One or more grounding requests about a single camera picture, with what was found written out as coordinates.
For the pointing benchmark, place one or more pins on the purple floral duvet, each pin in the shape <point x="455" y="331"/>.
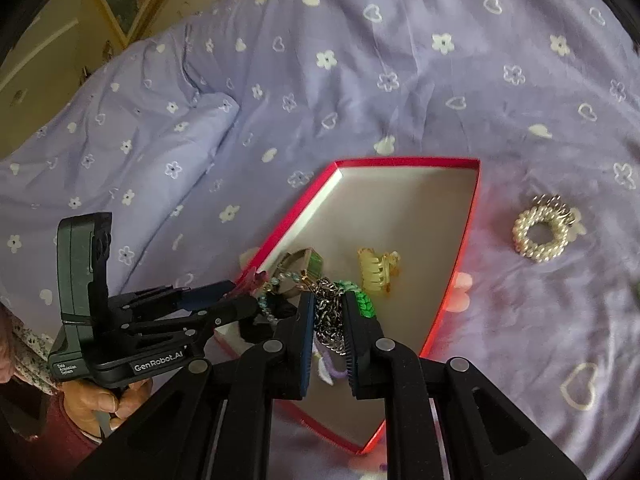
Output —
<point x="200" y="137"/>

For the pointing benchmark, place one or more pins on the person's left hand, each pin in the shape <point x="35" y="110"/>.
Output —
<point x="83" y="401"/>

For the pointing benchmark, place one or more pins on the black mounted camera box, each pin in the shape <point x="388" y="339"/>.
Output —
<point x="82" y="250"/>

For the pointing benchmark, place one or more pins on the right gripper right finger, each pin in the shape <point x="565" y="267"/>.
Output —
<point x="360" y="336"/>

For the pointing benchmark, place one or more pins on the purple white hair clip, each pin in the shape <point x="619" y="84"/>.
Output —
<point x="327" y="371"/>

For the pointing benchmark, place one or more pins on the gold bangle watch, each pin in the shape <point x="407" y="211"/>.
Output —
<point x="303" y="265"/>

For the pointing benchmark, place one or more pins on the yellow hair claw clip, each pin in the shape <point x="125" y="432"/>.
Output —
<point x="377" y="271"/>

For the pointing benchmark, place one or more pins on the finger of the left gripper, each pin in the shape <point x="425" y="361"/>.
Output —
<point x="242" y="310"/>
<point x="204" y="297"/>

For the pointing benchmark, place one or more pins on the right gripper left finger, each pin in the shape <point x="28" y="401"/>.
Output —
<point x="292" y="366"/>

